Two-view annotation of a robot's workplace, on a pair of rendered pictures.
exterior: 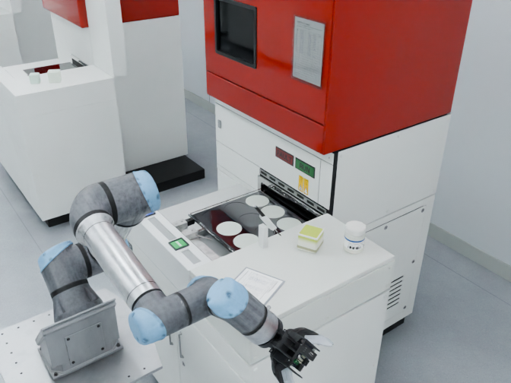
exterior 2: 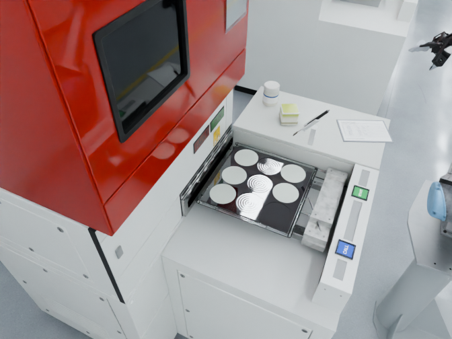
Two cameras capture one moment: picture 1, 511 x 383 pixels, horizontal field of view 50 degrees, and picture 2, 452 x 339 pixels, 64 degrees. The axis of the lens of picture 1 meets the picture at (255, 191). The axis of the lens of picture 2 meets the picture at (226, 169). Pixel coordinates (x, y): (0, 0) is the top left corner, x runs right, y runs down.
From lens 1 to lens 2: 2.57 m
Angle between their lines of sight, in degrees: 87
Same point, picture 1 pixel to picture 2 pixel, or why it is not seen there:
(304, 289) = (333, 110)
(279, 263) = (321, 128)
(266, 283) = (348, 126)
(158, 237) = (366, 213)
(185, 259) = (370, 179)
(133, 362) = not seen: hidden behind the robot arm
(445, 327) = not seen: hidden behind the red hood
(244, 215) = (255, 192)
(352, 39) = not seen: outside the picture
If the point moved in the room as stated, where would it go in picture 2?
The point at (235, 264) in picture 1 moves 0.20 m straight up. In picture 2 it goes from (346, 148) to (359, 108)
